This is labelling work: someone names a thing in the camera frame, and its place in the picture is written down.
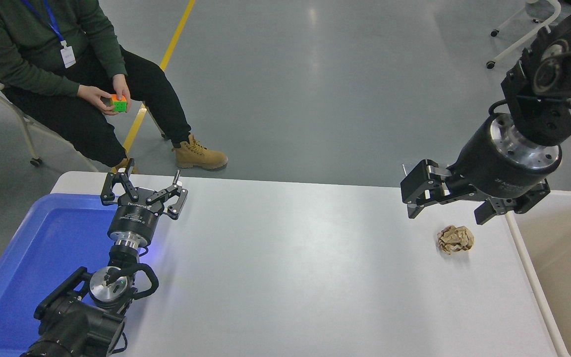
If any tan paper ball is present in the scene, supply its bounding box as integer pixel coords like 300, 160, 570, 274
437, 225, 475, 255

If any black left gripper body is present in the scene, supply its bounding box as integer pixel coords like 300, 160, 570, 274
107, 197, 167, 245

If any blue plastic tray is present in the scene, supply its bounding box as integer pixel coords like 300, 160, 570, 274
0, 193, 135, 357

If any person's left hand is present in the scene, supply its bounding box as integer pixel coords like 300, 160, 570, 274
112, 74, 132, 111

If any seated person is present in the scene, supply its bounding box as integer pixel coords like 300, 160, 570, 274
0, 0, 229, 172

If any large pale bin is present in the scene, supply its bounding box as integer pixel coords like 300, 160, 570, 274
505, 190, 571, 357

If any person's right hand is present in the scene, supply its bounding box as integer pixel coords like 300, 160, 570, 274
77, 85, 118, 116

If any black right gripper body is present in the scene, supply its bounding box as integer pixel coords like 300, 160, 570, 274
451, 114, 560, 199

